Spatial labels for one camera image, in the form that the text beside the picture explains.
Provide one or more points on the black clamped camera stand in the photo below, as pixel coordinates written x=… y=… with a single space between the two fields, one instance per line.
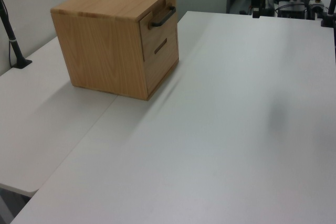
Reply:
x=328 y=19

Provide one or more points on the black equipment box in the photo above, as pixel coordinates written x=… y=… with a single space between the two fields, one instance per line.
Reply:
x=291 y=11

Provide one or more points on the wooden drawer with slot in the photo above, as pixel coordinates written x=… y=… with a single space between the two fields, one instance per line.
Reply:
x=162 y=69

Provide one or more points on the wooden drawer cabinet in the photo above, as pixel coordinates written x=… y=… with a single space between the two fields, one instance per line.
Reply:
x=99 y=45

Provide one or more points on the silver bracket with black knob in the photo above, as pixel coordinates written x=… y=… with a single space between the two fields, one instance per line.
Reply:
x=316 y=5

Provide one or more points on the black camera stand pole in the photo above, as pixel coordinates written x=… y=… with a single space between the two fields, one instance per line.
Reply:
x=13 y=43

